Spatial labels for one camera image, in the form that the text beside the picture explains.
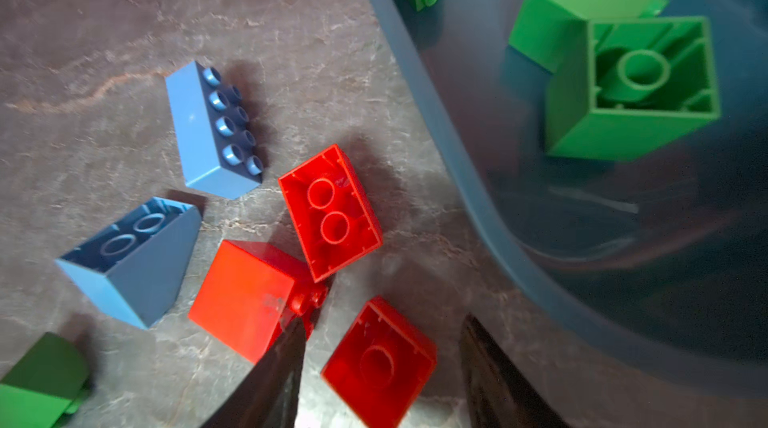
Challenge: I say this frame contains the red square brick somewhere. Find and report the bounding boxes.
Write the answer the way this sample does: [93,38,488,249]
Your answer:
[188,240,329,364]

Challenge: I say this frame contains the small red brick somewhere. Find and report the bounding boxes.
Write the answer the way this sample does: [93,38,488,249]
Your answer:
[321,296,437,428]

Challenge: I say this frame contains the teal plastic bin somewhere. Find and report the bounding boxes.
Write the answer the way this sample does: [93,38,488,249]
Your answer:
[370,0,767,398]

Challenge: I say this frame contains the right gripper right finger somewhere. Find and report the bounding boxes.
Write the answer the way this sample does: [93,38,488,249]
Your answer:
[459,314,567,427]

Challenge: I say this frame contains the small blue brick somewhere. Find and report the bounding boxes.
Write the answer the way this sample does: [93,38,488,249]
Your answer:
[55,197,202,330]

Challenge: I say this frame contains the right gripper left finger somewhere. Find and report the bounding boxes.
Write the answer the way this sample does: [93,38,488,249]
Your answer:
[203,319,306,427]

